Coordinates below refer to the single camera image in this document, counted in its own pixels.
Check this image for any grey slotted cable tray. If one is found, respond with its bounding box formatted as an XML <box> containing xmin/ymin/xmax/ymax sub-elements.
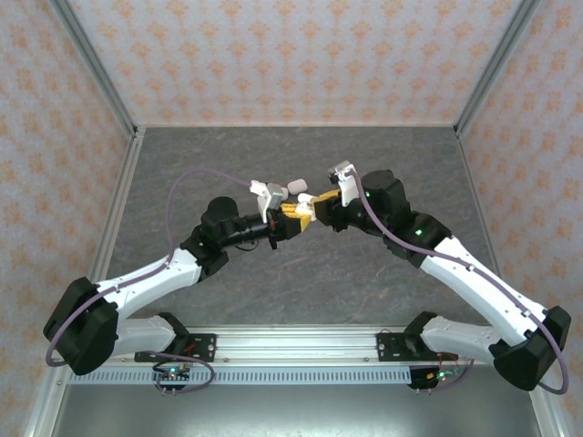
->
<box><xmin>67</xmin><ymin>367</ymin><xmax>414</xmax><ymax>387</ymax></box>

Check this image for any long aluminium mounting rail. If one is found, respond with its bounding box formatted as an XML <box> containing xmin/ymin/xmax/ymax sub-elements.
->
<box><xmin>47</xmin><ymin>324</ymin><xmax>547</xmax><ymax>366</ymax></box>

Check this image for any aluminium table edge extrusion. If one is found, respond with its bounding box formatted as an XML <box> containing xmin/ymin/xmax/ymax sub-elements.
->
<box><xmin>71</xmin><ymin>127</ymin><xmax>147</xmax><ymax>330</ymax></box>
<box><xmin>454</xmin><ymin>127</ymin><xmax>520</xmax><ymax>330</ymax></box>

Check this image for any aluminium frame post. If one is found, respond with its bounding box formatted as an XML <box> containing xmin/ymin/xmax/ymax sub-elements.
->
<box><xmin>22</xmin><ymin>366</ymin><xmax>69</xmax><ymax>437</ymax></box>
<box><xmin>521</xmin><ymin>363</ymin><xmax>566</xmax><ymax>437</ymax></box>
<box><xmin>48</xmin><ymin>0</ymin><xmax>140</xmax><ymax>137</ymax></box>
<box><xmin>453</xmin><ymin>0</ymin><xmax>544</xmax><ymax>137</ymax></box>

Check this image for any small circuit board with LEDs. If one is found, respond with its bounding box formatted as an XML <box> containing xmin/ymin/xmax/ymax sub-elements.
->
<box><xmin>152</xmin><ymin>361</ymin><xmax>192</xmax><ymax>395</ymax></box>
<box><xmin>408</xmin><ymin>366</ymin><xmax>462</xmax><ymax>392</ymax></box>

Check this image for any grey metal plate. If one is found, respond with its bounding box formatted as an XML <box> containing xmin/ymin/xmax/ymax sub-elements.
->
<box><xmin>54</xmin><ymin>384</ymin><xmax>546</xmax><ymax>437</ymax></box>

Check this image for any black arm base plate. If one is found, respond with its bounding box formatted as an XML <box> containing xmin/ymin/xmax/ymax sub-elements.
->
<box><xmin>135</xmin><ymin>333</ymin><xmax>219</xmax><ymax>364</ymax></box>
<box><xmin>375</xmin><ymin>331</ymin><xmax>457</xmax><ymax>364</ymax></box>

